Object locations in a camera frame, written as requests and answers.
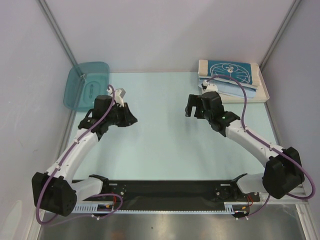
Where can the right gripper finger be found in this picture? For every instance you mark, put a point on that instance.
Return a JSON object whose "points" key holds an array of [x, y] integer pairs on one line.
{"points": [[194, 101], [188, 110]]}

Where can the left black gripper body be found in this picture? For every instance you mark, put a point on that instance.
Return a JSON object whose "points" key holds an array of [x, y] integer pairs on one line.
{"points": [[115, 115]]}

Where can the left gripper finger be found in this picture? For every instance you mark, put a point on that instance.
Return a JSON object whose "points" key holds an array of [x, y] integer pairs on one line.
{"points": [[124, 124], [128, 114]]}

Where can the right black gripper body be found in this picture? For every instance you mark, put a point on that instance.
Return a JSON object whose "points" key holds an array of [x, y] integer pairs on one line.
{"points": [[197, 107]]}

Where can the light blue towel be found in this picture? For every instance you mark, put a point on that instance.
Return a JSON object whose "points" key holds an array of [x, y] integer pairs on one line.
{"points": [[230, 88]]}

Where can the teal cream cartoon towel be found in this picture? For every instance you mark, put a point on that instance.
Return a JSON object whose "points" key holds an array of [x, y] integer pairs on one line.
{"points": [[245, 73]]}

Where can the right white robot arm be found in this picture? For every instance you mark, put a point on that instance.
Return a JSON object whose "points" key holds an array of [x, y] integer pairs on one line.
{"points": [[282, 171]]}

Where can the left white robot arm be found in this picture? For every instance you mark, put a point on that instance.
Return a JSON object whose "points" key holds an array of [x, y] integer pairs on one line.
{"points": [[54, 190]]}

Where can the teal plastic bin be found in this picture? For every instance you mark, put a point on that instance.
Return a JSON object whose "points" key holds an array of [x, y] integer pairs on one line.
{"points": [[84, 83]]}

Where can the cream plastic tray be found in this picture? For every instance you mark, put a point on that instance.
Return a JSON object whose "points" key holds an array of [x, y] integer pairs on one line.
{"points": [[262, 94]]}

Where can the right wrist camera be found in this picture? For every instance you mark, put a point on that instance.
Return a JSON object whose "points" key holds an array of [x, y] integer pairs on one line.
{"points": [[208, 87]]}

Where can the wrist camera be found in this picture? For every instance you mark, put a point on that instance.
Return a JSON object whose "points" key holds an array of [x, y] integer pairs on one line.
{"points": [[117, 95], [208, 87]]}

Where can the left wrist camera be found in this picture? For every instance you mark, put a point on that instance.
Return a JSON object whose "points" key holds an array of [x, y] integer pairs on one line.
{"points": [[117, 95]]}

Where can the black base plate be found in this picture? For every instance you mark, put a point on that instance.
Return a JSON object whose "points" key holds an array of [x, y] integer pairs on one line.
{"points": [[208, 190]]}

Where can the white slotted cable duct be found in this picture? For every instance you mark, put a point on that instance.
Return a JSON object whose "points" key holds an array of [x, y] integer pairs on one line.
{"points": [[163, 206]]}

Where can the left corner aluminium post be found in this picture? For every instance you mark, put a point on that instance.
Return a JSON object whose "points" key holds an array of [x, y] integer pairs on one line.
{"points": [[49, 16]]}

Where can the corner aluminium post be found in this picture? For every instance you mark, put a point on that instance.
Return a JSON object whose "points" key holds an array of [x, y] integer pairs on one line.
{"points": [[281, 30], [49, 16]]}

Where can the aluminium frame rail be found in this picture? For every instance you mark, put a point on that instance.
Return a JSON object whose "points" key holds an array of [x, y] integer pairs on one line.
{"points": [[286, 200]]}

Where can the right corner aluminium post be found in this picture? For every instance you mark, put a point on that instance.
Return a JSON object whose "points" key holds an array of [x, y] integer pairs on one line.
{"points": [[281, 30]]}

